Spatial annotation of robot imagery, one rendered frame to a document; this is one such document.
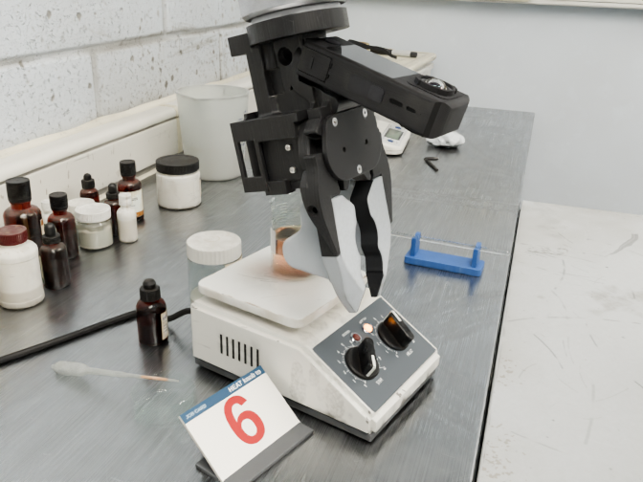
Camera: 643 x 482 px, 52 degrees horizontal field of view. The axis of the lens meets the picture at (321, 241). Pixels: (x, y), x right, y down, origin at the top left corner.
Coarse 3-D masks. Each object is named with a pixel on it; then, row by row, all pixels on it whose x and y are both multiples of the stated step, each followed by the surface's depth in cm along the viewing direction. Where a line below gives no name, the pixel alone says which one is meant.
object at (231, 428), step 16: (256, 384) 55; (224, 400) 53; (240, 400) 54; (256, 400) 54; (272, 400) 55; (208, 416) 51; (224, 416) 52; (240, 416) 53; (256, 416) 54; (272, 416) 54; (288, 416) 55; (208, 432) 50; (224, 432) 51; (240, 432) 52; (256, 432) 53; (272, 432) 54; (208, 448) 50; (224, 448) 50; (240, 448) 51; (224, 464) 50
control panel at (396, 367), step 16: (384, 304) 63; (352, 320) 59; (368, 320) 60; (336, 336) 57; (368, 336) 59; (416, 336) 62; (320, 352) 55; (336, 352) 56; (384, 352) 58; (400, 352) 59; (416, 352) 60; (432, 352) 61; (336, 368) 54; (384, 368) 57; (400, 368) 58; (416, 368) 59; (352, 384) 54; (368, 384) 55; (384, 384) 56; (400, 384) 56; (368, 400) 54; (384, 400) 54
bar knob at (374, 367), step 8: (360, 344) 56; (368, 344) 55; (352, 352) 56; (360, 352) 56; (368, 352) 55; (352, 360) 55; (360, 360) 56; (368, 360) 54; (376, 360) 55; (352, 368) 55; (360, 368) 55; (368, 368) 54; (376, 368) 56; (360, 376) 55; (368, 376) 55
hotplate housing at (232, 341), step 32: (192, 320) 61; (224, 320) 59; (256, 320) 58; (320, 320) 58; (224, 352) 60; (256, 352) 57; (288, 352) 55; (288, 384) 57; (320, 384) 54; (416, 384) 59; (320, 416) 56; (352, 416) 53; (384, 416) 54
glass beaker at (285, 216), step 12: (276, 204) 59; (288, 204) 63; (276, 216) 59; (288, 216) 59; (276, 228) 60; (288, 228) 59; (276, 240) 60; (276, 252) 61; (276, 264) 61; (276, 276) 62; (288, 276) 61; (300, 276) 61; (312, 276) 61
